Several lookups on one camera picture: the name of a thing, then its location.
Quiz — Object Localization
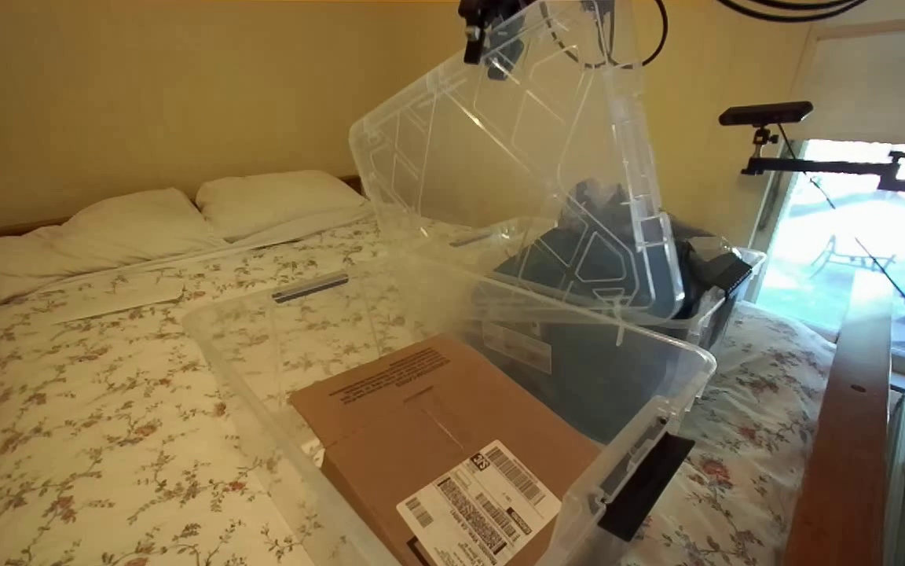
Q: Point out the grey remote control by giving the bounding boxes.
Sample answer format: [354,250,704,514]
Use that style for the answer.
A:
[274,272,350,306]

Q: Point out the clear plastic bin lid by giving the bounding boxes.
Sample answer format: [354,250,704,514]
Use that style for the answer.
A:
[350,0,671,277]

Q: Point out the white pillow near lamp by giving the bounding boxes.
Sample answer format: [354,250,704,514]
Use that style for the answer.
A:
[196,169,365,239]

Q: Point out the black camera on stand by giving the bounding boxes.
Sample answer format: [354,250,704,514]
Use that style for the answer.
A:
[720,99,814,126]

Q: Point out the clear plastic storage bin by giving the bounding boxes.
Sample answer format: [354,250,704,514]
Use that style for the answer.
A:
[189,219,761,566]

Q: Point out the dark teal fabric item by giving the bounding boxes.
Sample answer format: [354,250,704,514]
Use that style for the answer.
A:
[500,179,755,345]

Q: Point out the white pillow at edge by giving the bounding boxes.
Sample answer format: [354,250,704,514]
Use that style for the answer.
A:
[0,187,228,303]

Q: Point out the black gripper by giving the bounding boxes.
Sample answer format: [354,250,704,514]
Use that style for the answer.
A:
[458,0,536,80]

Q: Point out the floral bed duvet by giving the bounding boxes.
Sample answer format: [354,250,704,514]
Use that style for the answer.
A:
[0,223,833,566]

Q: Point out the wooden bed footboard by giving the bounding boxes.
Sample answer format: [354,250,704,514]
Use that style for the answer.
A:
[783,272,892,566]

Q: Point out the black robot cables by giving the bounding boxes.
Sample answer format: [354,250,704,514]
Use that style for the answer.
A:
[536,0,875,76]

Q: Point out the brown cardboard box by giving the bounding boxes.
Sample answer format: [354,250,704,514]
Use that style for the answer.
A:
[289,335,596,566]

